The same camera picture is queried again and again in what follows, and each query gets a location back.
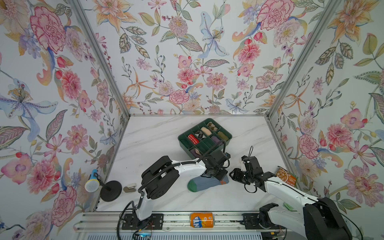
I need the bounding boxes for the blue orange green sock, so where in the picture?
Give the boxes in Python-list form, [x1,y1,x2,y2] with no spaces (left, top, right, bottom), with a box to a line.
[187,176,229,193]

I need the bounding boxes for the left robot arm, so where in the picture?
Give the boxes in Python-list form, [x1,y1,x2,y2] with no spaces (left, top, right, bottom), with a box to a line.
[134,150,231,221]

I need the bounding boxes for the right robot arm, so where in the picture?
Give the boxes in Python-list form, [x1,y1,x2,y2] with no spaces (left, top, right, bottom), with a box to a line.
[230,156,353,240]

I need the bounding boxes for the purple beige rolled sock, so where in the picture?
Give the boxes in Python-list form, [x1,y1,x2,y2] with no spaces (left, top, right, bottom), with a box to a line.
[190,148,202,159]

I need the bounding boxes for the green compartment organizer tray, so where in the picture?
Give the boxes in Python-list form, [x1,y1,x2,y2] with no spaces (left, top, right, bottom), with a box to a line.
[178,118,233,159]

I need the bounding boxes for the olive rolled sock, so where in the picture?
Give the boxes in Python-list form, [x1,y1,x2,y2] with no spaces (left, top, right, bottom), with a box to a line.
[217,132,230,142]

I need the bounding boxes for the red rolled sock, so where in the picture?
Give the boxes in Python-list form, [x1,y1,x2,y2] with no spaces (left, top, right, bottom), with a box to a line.
[188,134,200,145]

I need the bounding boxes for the orange green snack packet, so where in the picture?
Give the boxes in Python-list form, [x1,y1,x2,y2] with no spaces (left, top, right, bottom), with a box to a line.
[276,167,297,187]

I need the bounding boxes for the checkered rolled sock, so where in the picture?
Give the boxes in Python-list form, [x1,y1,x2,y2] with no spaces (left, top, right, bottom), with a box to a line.
[194,129,207,142]

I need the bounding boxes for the brown patterned rolled sock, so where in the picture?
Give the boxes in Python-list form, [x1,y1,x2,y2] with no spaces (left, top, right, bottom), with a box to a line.
[207,122,219,132]

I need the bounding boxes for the orange soda can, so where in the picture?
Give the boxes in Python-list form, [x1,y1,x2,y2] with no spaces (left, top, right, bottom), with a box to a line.
[190,212,215,228]

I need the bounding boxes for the black round stand base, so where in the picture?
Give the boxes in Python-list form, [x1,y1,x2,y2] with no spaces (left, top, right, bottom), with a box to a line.
[97,178,123,202]

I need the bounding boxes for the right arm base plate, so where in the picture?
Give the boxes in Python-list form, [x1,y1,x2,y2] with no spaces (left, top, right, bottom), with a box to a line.
[241,213,286,231]

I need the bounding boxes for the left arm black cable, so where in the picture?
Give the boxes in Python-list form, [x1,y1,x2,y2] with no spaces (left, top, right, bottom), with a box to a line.
[116,140,223,240]

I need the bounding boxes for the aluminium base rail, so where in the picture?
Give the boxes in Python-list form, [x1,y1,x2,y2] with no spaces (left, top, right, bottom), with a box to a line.
[73,210,331,234]

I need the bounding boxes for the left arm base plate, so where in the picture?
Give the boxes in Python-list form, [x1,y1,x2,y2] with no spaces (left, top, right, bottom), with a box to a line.
[121,214,164,231]

